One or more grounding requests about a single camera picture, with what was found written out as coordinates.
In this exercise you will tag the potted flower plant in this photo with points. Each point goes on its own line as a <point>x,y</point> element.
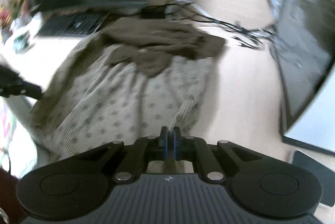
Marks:
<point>14,14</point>

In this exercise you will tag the black keyboard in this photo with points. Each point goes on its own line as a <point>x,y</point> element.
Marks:
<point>72,25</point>

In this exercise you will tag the white glass-sided computer case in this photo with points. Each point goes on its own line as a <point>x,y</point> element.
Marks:
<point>303,48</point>

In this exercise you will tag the brown polka dot sweater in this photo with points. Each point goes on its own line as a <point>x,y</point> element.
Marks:
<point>126,82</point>

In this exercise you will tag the green lidded jar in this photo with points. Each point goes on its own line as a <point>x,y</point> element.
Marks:
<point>22,43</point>

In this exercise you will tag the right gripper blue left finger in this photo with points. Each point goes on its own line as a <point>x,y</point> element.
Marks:
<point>132,161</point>

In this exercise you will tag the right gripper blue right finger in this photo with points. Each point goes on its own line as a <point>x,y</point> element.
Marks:
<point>199,153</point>

